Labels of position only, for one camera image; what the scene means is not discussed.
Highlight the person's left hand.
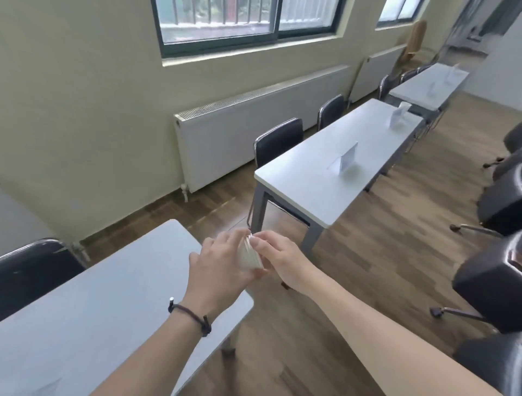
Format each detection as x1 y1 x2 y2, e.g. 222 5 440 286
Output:
179 228 268 323

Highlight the person's right hand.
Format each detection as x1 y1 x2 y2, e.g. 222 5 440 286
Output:
249 230 319 293

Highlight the person's left forearm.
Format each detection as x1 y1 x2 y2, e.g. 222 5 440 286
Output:
88 304 229 396

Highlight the person's right forearm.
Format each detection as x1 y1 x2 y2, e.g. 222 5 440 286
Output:
291 267 503 396

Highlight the white rectangular table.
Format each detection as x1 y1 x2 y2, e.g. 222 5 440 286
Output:
0 219 255 396
389 63 470 123
250 98 425 262

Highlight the large green-framed window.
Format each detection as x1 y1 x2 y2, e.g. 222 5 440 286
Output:
151 0 348 59

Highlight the light wooden chair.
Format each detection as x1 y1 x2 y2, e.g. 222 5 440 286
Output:
397 20 429 71

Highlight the small green-framed window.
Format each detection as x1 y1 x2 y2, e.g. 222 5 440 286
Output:
375 0 425 30

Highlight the dark cord bracelet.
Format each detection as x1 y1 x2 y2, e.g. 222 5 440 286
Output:
167 296 213 338

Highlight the long white wall radiator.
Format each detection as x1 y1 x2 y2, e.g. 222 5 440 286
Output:
174 64 352 203

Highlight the short white wall radiator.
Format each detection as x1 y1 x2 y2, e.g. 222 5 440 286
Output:
349 43 409 104

